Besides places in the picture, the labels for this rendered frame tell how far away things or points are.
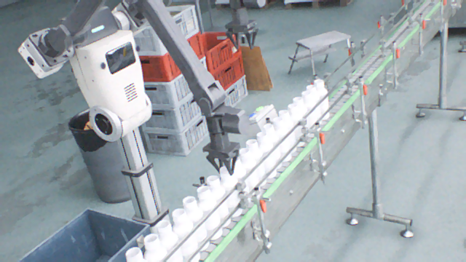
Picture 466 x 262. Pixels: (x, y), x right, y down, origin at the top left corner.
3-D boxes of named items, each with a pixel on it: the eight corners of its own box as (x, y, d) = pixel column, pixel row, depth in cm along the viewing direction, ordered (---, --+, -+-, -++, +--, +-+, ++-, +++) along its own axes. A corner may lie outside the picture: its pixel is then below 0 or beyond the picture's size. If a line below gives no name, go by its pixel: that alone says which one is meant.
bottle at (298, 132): (286, 145, 196) (281, 106, 189) (298, 139, 199) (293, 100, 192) (297, 149, 191) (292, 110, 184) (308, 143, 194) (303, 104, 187)
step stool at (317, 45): (325, 62, 565) (322, 25, 547) (356, 76, 512) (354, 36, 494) (287, 73, 554) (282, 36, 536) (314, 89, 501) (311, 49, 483)
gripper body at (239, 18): (234, 25, 187) (231, 4, 184) (258, 25, 182) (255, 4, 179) (225, 30, 183) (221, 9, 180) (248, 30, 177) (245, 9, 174)
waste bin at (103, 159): (124, 212, 360) (98, 133, 332) (81, 201, 385) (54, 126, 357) (164, 180, 392) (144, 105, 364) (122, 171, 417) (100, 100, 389)
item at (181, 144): (186, 157, 419) (180, 133, 410) (147, 153, 439) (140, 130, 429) (220, 124, 465) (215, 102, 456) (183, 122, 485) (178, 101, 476)
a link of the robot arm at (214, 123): (211, 106, 150) (200, 114, 146) (231, 108, 146) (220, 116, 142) (215, 127, 153) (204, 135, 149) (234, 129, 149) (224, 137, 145)
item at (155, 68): (170, 82, 391) (163, 54, 381) (127, 81, 410) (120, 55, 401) (206, 55, 438) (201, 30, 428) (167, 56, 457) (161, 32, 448)
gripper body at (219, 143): (230, 158, 147) (226, 135, 143) (202, 153, 152) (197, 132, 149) (242, 148, 151) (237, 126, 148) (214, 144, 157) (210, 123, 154)
